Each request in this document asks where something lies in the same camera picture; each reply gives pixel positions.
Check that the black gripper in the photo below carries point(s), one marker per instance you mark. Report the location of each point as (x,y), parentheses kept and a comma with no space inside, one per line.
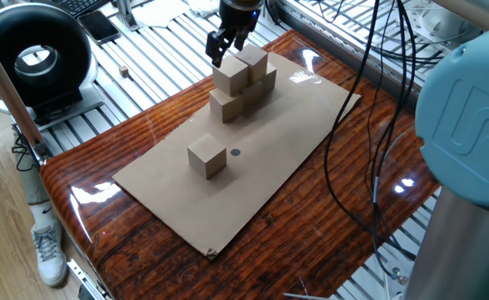
(240,18)

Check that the wooden cube block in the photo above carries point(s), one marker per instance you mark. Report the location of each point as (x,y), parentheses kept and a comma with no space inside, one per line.
(270,79)
(230,75)
(226,108)
(206,156)
(253,93)
(252,60)

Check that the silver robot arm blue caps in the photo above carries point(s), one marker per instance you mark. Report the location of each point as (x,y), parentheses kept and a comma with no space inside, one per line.
(465,116)

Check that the white crumpled cloth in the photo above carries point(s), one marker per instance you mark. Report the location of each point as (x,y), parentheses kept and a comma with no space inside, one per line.
(204,6)

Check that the white paper sheet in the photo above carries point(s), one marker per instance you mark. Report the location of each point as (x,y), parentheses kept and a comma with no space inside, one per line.
(161,12)

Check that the black round dot sticker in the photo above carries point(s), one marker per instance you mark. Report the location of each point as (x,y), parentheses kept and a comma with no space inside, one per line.
(235,152)

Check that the tiny wooden cube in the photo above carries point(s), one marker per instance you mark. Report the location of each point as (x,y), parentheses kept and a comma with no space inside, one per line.
(123,71)

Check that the black smartphone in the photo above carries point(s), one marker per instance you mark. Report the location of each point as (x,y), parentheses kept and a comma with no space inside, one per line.
(99,27)

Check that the black keyboard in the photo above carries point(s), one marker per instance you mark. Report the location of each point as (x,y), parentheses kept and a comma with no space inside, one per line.
(79,6)

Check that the brown cardboard sheet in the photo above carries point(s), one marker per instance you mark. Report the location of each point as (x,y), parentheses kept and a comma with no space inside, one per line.
(186,208)

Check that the silver perforated mounting plate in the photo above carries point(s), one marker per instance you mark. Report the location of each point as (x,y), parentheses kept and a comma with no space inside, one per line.
(427,21)

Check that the glossy wood-grain board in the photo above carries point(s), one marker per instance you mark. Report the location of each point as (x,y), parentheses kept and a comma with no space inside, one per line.
(269,258)

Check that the grey trouser leg white sock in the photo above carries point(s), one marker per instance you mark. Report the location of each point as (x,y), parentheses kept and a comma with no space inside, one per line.
(31,183)

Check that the white sneaker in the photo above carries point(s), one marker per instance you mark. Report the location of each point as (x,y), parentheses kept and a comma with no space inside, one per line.
(49,256)

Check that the short aluminium profile post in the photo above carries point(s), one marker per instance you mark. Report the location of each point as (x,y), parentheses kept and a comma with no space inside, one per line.
(125,14)

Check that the brown slanted frame bar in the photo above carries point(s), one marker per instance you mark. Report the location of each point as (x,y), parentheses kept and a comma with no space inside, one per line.
(6,89)

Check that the metal drawer rail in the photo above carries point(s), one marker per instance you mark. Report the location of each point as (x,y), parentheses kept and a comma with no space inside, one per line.
(83,281)

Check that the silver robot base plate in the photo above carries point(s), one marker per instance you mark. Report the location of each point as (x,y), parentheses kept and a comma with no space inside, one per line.
(394,287)

